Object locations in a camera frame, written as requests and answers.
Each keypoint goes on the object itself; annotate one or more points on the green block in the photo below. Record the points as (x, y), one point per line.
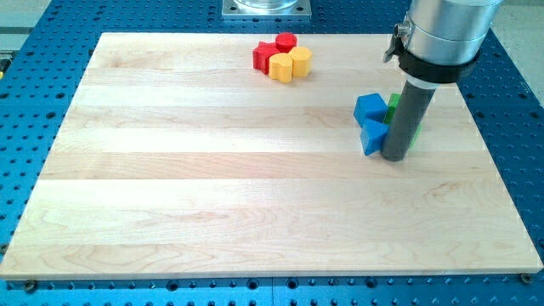
(393, 102)

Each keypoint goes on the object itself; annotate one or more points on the light wooden board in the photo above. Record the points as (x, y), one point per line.
(176, 159)

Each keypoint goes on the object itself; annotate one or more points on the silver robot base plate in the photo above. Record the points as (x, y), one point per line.
(265, 9)

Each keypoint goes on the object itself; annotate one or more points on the blue triangular block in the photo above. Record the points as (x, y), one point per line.
(372, 136)

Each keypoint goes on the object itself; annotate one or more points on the yellow hexagon block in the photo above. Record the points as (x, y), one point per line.
(301, 61)

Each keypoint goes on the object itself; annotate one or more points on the red star block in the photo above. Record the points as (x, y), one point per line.
(261, 55)

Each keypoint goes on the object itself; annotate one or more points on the blue perforated metal table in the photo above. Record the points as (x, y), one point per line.
(43, 76)

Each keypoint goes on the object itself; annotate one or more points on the yellow heart block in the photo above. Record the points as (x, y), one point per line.
(280, 67)

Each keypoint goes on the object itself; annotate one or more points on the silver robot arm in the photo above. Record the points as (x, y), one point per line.
(438, 41)

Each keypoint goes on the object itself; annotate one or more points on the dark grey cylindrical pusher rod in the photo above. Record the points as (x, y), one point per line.
(413, 103)

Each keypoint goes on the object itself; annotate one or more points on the blue cube block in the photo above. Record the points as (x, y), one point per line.
(370, 106)

